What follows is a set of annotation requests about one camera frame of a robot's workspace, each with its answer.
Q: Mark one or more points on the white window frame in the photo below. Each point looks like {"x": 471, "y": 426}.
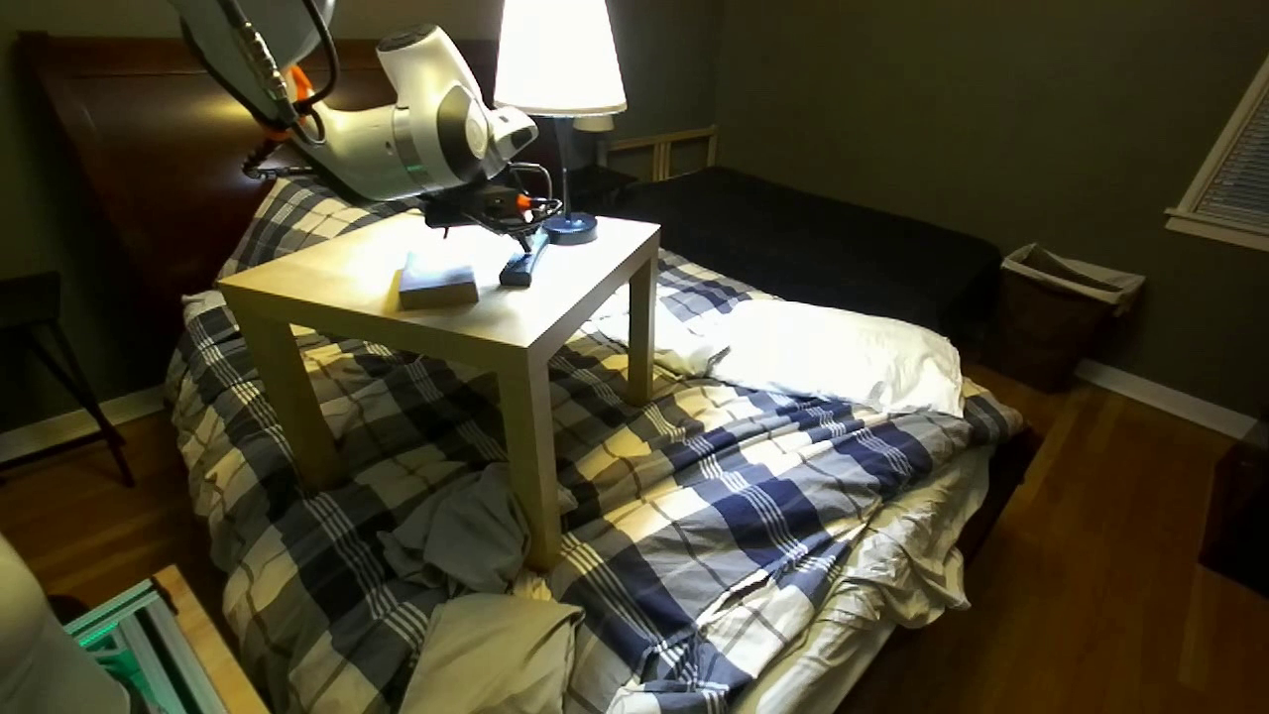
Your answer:
{"x": 1236, "y": 173}

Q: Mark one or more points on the light wooden side table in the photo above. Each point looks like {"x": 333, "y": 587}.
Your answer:
{"x": 343, "y": 284}

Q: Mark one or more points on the black chair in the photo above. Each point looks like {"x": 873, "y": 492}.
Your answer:
{"x": 54, "y": 330}

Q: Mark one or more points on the blue book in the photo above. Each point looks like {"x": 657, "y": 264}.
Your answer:
{"x": 439, "y": 280}

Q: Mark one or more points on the wicker basket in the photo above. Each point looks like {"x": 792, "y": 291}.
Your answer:
{"x": 1071, "y": 311}

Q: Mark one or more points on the wooden base board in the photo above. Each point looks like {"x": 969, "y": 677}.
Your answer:
{"x": 221, "y": 649}

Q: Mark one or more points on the plaid blue white bed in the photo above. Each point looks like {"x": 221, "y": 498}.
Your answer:
{"x": 739, "y": 517}

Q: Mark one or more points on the beige pillow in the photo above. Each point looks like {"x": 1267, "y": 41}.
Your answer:
{"x": 488, "y": 660}

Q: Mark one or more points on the light wooden shelf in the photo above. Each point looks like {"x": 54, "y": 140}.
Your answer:
{"x": 669, "y": 151}

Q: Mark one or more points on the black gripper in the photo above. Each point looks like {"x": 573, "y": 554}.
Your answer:
{"x": 481, "y": 209}

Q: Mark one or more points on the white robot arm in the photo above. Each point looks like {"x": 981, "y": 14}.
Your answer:
{"x": 399, "y": 145}

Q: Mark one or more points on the white shade table lamp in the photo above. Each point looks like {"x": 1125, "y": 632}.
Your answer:
{"x": 557, "y": 53}

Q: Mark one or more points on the dark slim remote control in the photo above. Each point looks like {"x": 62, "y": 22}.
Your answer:
{"x": 517, "y": 272}

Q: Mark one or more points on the gray crumpled cloth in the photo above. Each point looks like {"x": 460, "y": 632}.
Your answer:
{"x": 460, "y": 527}

